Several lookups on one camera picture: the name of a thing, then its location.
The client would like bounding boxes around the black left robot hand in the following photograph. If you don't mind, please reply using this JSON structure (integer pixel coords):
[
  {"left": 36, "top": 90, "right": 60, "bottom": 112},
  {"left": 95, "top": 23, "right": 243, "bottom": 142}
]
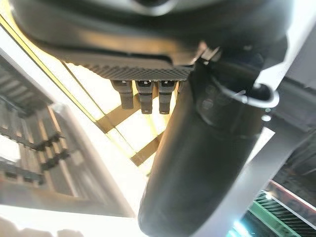
[{"left": 8, "top": 0, "right": 298, "bottom": 237}]

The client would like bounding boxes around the grey dishwasher rack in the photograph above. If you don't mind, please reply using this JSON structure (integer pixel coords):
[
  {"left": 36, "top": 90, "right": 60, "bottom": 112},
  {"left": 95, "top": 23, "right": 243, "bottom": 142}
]
[{"left": 0, "top": 64, "right": 73, "bottom": 189}]

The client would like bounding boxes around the green ribbed mat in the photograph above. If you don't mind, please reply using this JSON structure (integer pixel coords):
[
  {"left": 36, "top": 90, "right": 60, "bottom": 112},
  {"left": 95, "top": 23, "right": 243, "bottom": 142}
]
[{"left": 228, "top": 190, "right": 316, "bottom": 237}]

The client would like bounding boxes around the grey metal frame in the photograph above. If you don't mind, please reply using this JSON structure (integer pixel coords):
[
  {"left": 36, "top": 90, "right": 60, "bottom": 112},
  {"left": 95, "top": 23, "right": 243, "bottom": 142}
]
[{"left": 191, "top": 0, "right": 316, "bottom": 237}]

